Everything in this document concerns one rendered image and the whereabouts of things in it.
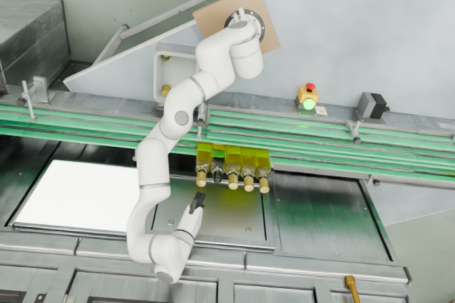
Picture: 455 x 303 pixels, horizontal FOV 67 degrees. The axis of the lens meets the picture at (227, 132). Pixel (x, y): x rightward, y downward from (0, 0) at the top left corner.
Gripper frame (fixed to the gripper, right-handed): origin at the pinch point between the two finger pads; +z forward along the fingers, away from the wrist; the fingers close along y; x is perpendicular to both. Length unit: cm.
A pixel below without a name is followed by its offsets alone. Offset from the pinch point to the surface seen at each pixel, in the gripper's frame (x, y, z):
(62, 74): 108, -15, 74
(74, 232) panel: 37.4, -12.5, -17.1
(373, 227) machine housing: -66, -16, 28
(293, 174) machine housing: -31, -16, 46
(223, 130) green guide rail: 2.0, 6.2, 34.8
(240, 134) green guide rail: -4.8, 5.9, 35.3
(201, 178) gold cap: 2.7, 1.7, 9.6
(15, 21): 109, 23, 52
